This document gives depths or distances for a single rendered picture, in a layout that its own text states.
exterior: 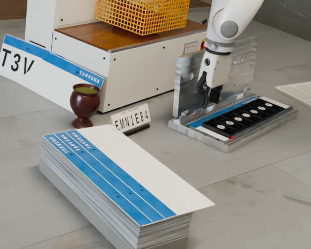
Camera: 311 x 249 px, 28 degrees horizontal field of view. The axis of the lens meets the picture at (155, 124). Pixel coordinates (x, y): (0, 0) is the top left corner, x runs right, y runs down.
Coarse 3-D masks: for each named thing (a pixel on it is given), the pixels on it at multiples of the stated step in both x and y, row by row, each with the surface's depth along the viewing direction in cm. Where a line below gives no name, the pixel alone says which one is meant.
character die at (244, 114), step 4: (236, 108) 193; (232, 112) 190; (236, 112) 190; (240, 112) 191; (244, 112) 191; (240, 116) 187; (244, 116) 188; (248, 116) 188; (252, 116) 189; (256, 116) 189; (252, 120) 186; (256, 120) 187; (260, 120) 187
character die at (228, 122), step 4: (220, 116) 185; (216, 120) 182; (220, 120) 182; (224, 120) 183; (228, 120) 183; (232, 120) 183; (228, 124) 180; (232, 124) 180; (236, 124) 181; (240, 124) 182; (236, 128) 178; (240, 128) 180; (244, 128) 179
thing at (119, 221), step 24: (48, 144) 140; (48, 168) 142; (72, 168) 133; (72, 192) 134; (96, 192) 126; (96, 216) 127; (120, 216) 119; (144, 216) 118; (120, 240) 121; (144, 240) 117; (168, 240) 121
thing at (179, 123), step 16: (240, 96) 207; (256, 96) 209; (192, 112) 184; (208, 112) 189; (288, 112) 199; (176, 128) 178; (192, 128) 176; (256, 128) 183; (272, 128) 190; (208, 144) 173; (224, 144) 169; (240, 144) 174
